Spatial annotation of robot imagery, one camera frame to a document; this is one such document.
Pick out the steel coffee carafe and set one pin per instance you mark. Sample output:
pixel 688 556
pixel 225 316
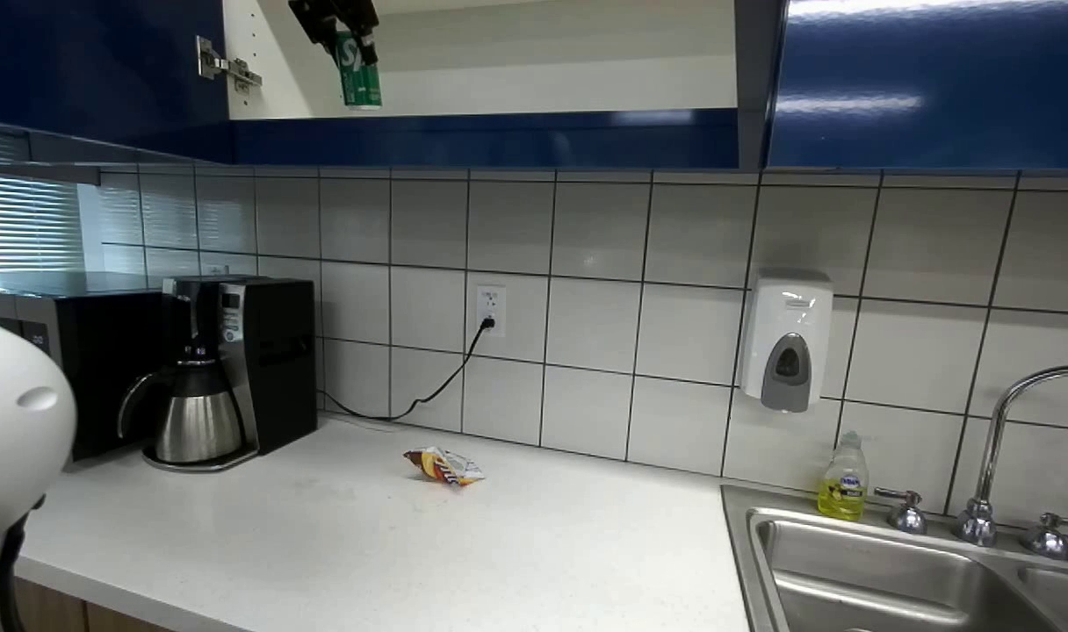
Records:
pixel 194 423

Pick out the metal cupboard hinge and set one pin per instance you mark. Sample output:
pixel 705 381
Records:
pixel 219 65

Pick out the wooden base cabinet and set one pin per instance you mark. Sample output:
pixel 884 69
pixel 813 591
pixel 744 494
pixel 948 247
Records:
pixel 53 608

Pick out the white wall soap dispenser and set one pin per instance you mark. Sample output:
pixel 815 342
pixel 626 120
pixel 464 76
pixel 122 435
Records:
pixel 784 340

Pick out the stainless steel microwave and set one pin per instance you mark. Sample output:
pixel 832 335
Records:
pixel 99 340

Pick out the crumpled snack packet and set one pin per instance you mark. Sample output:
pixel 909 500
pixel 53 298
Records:
pixel 448 465

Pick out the blue cupboard door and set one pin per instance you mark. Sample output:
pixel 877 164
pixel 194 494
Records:
pixel 934 92
pixel 99 72

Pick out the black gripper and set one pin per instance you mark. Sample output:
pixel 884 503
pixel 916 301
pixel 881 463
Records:
pixel 327 9

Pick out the black coffee maker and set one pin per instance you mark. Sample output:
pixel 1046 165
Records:
pixel 274 352

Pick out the green soda can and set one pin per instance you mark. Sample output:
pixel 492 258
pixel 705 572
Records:
pixel 361 82

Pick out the yellow dish soap bottle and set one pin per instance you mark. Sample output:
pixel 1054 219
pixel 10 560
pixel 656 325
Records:
pixel 843 486

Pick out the stainless steel sink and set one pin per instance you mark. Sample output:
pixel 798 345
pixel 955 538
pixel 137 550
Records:
pixel 887 573

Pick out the chrome faucet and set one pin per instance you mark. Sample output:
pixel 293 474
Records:
pixel 1004 435

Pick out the white wall outlet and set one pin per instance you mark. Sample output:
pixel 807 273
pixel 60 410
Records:
pixel 490 306

